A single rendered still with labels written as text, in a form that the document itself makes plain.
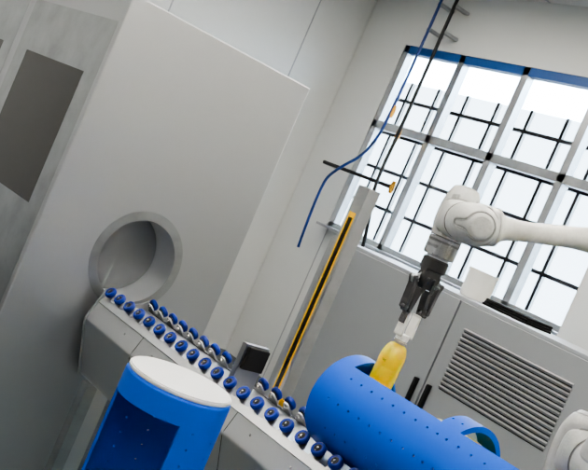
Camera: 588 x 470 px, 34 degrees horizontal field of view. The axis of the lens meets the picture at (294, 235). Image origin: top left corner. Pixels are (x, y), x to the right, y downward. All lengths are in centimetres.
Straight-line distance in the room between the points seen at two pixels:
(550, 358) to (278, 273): 388
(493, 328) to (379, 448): 198
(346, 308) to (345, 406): 251
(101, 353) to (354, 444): 132
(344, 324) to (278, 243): 284
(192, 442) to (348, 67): 585
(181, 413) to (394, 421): 55
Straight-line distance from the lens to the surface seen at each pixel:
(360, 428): 256
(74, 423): 373
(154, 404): 236
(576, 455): 283
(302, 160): 787
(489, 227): 246
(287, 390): 345
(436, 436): 244
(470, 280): 480
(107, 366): 357
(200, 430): 239
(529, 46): 670
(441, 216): 263
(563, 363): 416
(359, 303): 503
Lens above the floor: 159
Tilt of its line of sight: 2 degrees down
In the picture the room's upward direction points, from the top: 24 degrees clockwise
